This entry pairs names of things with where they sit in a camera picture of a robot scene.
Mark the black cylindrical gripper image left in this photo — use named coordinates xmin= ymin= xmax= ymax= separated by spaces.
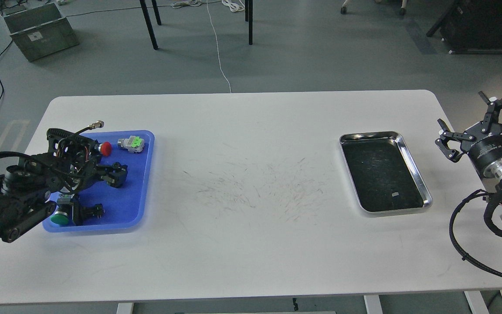
xmin=61 ymin=140 xmax=128 ymax=192

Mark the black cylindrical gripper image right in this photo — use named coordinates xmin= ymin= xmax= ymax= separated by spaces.
xmin=435 ymin=91 xmax=502 ymax=178

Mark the black robot arm image left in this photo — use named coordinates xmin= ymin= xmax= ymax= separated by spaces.
xmin=0 ymin=121 xmax=128 ymax=243

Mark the blue plastic tray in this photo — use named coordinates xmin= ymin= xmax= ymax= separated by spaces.
xmin=42 ymin=130 xmax=155 ymax=233

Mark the silver metal tray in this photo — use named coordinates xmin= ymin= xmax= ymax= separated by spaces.
xmin=340 ymin=131 xmax=434 ymax=216

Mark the green grey connector block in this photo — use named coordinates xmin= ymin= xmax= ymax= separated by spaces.
xmin=117 ymin=136 xmax=145 ymax=154

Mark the black equipment case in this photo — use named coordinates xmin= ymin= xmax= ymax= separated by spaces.
xmin=426 ymin=0 xmax=502 ymax=53

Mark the grey plastic crate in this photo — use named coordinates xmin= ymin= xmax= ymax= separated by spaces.
xmin=3 ymin=3 xmax=80 ymax=62

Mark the black table leg left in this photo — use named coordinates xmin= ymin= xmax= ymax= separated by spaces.
xmin=139 ymin=0 xmax=162 ymax=51

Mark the black table leg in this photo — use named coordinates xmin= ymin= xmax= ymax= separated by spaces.
xmin=244 ymin=0 xmax=253 ymax=45
xmin=139 ymin=0 xmax=162 ymax=51

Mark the black table leg right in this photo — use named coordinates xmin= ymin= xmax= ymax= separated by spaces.
xmin=244 ymin=0 xmax=253 ymax=45

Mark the red push button switch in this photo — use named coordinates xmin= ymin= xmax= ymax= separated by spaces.
xmin=96 ymin=141 xmax=113 ymax=157

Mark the green push button switch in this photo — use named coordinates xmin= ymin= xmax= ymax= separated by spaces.
xmin=50 ymin=195 xmax=74 ymax=226

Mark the white cable on floor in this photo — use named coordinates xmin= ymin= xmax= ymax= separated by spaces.
xmin=172 ymin=0 xmax=246 ymax=93

